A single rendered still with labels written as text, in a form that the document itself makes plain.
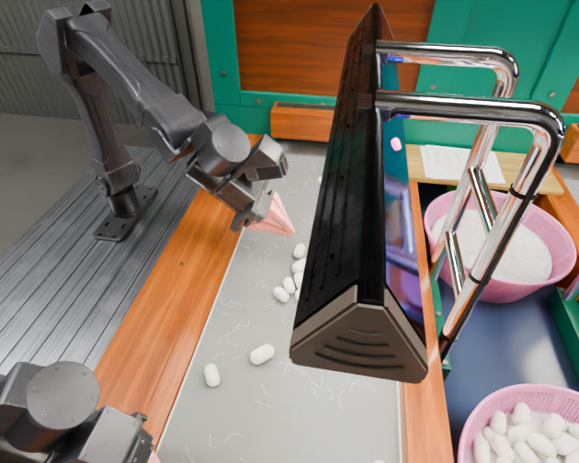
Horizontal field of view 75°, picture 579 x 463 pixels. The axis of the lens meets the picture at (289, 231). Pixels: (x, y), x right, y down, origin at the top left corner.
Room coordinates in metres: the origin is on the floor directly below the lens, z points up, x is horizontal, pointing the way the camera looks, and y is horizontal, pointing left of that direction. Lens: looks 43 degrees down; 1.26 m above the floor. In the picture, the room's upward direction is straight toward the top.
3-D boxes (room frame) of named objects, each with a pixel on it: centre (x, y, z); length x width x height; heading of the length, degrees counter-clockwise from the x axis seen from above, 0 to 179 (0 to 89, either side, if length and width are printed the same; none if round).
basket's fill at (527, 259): (0.53, -0.40, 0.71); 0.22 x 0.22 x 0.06
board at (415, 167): (0.75, -0.43, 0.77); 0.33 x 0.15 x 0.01; 80
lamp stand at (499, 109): (0.40, -0.17, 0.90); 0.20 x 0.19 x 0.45; 170
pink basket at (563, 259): (0.53, -0.40, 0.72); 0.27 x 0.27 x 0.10
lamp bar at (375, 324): (0.41, -0.09, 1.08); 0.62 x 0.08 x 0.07; 170
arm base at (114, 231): (0.71, 0.39, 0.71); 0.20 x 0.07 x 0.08; 170
